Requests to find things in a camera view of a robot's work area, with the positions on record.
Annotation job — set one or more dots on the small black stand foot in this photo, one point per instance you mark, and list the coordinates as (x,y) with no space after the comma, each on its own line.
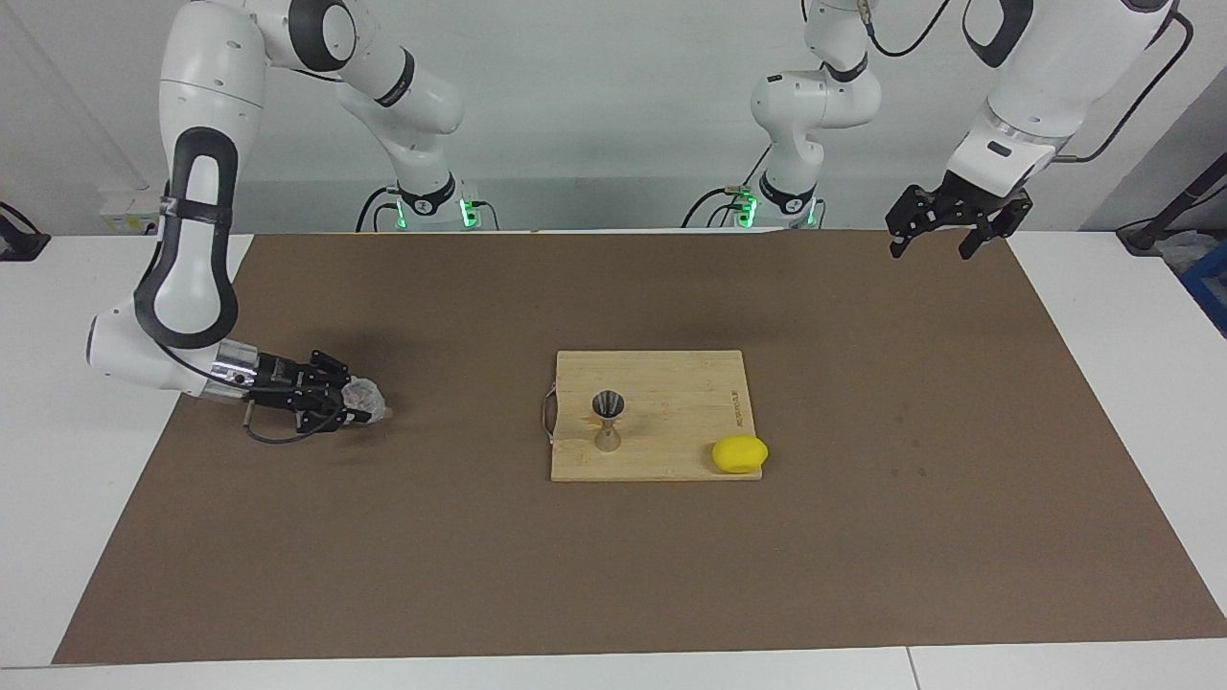
(19,244)

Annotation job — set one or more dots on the small clear glass cup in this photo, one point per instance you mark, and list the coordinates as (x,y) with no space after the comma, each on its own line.
(369,395)

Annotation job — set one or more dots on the brown table mat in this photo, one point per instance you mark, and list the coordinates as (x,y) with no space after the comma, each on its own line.
(383,556)

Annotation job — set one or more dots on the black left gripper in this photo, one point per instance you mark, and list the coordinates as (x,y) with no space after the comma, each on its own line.
(980,199)

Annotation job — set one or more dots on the bamboo cutting board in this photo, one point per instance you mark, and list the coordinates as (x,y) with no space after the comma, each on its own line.
(681,402)

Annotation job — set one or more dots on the steel double jigger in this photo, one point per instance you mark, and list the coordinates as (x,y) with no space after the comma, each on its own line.
(609,407)

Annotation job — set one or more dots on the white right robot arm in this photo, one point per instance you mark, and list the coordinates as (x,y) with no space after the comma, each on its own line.
(206,96)

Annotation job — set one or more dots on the white wall power strip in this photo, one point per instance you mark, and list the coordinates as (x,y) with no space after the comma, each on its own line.
(129,209)

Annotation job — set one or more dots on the yellow lemon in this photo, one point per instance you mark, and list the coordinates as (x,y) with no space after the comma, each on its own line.
(738,454)

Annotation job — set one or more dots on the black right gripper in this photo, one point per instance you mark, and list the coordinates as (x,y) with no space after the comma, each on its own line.
(283,383)

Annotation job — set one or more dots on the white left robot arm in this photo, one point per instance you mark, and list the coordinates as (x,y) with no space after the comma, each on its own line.
(1064,77)

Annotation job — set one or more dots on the black tripod stand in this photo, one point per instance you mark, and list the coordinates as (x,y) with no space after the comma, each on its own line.
(1145,235)

